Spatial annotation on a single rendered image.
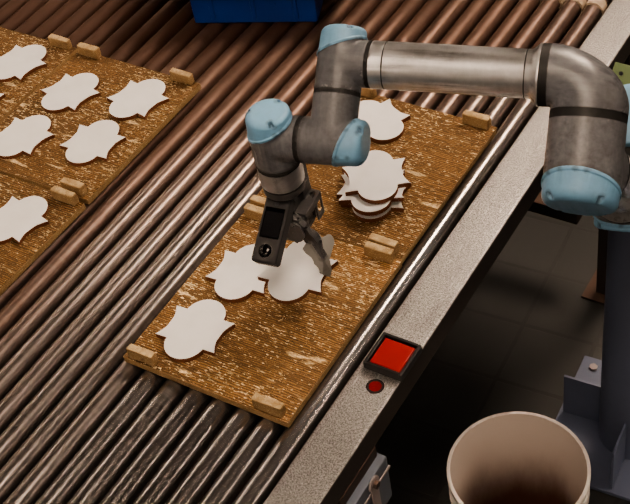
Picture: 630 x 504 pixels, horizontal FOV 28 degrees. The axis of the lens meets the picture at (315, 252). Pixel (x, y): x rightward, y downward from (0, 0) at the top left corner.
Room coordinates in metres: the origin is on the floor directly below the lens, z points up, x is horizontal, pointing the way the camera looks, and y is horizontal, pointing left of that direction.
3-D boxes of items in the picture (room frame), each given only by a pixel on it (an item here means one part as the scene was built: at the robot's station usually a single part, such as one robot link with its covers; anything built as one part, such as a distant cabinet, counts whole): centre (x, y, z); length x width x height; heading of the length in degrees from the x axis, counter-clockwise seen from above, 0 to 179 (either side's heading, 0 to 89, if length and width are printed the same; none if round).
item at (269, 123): (1.57, 0.03, 1.32); 0.09 x 0.08 x 0.11; 66
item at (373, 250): (1.64, -0.12, 0.95); 0.06 x 0.02 x 0.03; 52
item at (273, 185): (1.57, 0.03, 1.24); 0.08 x 0.08 x 0.05
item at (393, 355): (1.40, -0.10, 0.92); 0.06 x 0.06 x 0.01; 52
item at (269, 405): (1.33, 0.12, 0.95); 0.06 x 0.02 x 0.03; 52
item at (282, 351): (1.56, 0.11, 0.93); 0.41 x 0.35 x 0.02; 142
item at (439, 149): (1.89, -0.15, 0.93); 0.41 x 0.35 x 0.02; 141
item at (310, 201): (1.58, 0.02, 1.16); 0.09 x 0.08 x 0.12; 148
